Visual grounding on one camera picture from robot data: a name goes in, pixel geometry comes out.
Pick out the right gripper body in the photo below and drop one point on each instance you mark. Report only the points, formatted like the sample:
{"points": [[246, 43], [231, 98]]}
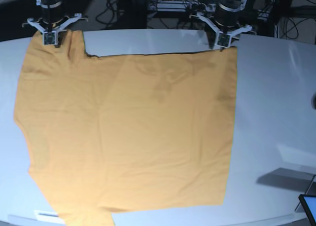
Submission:
{"points": [[52, 14]]}

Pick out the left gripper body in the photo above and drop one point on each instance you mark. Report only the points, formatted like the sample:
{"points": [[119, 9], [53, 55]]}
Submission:
{"points": [[226, 18]]}

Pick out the yellow T-shirt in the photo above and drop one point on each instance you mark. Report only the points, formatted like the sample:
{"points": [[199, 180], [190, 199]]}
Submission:
{"points": [[126, 133]]}

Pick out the white power strip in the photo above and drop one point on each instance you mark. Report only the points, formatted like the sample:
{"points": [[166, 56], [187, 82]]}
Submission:
{"points": [[173, 6]]}

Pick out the tablet screen on stand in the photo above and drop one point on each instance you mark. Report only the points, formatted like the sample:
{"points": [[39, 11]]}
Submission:
{"points": [[307, 202]]}

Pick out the white label on table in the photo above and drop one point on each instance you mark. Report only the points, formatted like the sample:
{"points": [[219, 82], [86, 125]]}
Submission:
{"points": [[40, 215]]}

